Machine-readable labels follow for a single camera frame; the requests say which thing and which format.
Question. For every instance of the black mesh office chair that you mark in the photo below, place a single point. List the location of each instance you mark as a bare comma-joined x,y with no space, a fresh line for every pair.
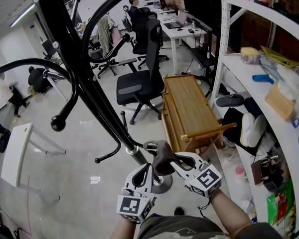
139,88

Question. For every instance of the person's left forearm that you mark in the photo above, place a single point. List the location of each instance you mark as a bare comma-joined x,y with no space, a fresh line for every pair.
124,229

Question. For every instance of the blue plastic tool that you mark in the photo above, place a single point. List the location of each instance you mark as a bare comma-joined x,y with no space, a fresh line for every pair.
262,78

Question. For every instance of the black backpack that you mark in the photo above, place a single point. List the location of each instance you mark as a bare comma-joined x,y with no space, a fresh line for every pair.
127,21

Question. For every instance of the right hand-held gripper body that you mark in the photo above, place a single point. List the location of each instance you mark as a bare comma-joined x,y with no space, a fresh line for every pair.
206,180

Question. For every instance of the computer monitor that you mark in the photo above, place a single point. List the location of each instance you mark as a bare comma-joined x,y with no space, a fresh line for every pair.
162,1

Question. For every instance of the ceiling light strip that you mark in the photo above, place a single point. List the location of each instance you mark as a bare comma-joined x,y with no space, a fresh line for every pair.
22,16

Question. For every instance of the person's black shoe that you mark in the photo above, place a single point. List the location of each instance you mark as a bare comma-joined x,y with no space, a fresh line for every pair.
179,210

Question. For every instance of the olive jacket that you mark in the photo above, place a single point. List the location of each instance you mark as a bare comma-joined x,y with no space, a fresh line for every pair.
104,35

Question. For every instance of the brown box with metal clasp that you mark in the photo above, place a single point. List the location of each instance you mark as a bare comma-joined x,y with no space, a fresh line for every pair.
261,172

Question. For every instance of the black coat stand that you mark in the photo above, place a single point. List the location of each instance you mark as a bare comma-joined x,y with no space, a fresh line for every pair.
90,91

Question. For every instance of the pink-capped bottle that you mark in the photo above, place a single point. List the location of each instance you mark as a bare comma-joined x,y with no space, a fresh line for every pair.
240,173

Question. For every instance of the small white table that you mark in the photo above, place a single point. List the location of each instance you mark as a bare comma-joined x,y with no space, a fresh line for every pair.
17,148

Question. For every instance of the dark grey cloth item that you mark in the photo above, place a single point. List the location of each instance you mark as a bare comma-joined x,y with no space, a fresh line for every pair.
164,159

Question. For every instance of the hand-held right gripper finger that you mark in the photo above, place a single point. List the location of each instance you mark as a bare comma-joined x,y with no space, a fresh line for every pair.
198,159
179,170

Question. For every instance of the long white desk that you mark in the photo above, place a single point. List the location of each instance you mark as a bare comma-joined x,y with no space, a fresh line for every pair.
175,34

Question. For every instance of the yellow-green folder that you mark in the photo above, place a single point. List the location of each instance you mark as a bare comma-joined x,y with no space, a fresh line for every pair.
280,58

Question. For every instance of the person's olive shirt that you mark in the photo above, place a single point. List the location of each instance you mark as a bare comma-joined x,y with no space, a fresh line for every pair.
184,228

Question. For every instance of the black cloth bag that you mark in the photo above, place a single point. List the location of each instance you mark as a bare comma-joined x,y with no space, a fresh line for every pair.
231,118

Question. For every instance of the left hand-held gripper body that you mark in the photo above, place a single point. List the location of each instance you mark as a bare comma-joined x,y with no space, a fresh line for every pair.
129,205

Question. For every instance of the bamboo shelf rack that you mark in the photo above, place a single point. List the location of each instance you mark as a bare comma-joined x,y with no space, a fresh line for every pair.
189,103

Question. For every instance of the person's right forearm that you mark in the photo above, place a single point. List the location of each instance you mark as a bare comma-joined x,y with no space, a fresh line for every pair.
229,213

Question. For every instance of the open laptop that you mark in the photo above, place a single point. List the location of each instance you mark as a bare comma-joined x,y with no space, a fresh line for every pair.
175,23

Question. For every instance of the pink garment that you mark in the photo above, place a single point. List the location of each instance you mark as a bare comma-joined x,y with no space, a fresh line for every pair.
116,36

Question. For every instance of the yellow sponge pack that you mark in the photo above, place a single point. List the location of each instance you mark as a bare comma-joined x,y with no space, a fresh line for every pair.
249,55

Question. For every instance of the white metal shelving unit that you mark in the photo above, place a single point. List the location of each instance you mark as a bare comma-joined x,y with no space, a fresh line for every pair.
269,123

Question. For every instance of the black chair armrest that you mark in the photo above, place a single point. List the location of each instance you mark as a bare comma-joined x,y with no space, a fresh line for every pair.
1,136

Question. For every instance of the grey slipper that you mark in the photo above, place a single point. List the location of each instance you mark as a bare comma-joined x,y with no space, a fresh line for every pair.
229,100

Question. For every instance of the green snack packet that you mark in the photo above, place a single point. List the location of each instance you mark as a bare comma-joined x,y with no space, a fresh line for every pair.
280,205

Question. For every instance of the clear plastic bags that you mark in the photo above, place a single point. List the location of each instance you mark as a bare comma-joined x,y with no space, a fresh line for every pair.
292,81

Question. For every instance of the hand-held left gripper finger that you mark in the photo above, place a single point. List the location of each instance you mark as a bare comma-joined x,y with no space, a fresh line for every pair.
151,180
129,180

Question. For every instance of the white paper slips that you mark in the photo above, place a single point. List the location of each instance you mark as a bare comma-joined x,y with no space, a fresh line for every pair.
95,179

